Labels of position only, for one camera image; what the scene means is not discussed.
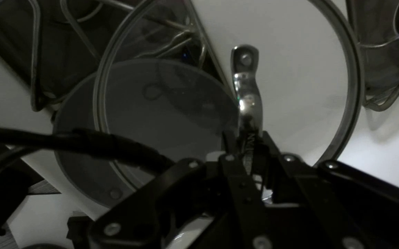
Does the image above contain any glass lid with metal handle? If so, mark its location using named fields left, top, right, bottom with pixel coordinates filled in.
left=90, top=0, right=364, bottom=191

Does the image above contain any metal wire dish rack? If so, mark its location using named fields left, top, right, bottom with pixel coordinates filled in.
left=0, top=0, right=209, bottom=115

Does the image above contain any black wire stove grate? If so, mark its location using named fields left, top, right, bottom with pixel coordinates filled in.
left=344, top=0, right=399, bottom=113

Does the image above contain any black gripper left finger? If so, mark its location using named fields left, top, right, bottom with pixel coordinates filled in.
left=86, top=131, right=278, bottom=249

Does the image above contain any black frying pan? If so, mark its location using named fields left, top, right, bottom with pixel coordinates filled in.
left=50, top=58, right=238, bottom=220

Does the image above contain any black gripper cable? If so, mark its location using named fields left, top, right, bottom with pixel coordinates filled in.
left=0, top=123, right=176, bottom=176

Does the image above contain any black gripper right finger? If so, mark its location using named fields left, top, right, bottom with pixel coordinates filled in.
left=252, top=130, right=399, bottom=249

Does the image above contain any black bin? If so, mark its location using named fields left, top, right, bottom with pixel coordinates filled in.
left=0, top=144, right=41, bottom=234

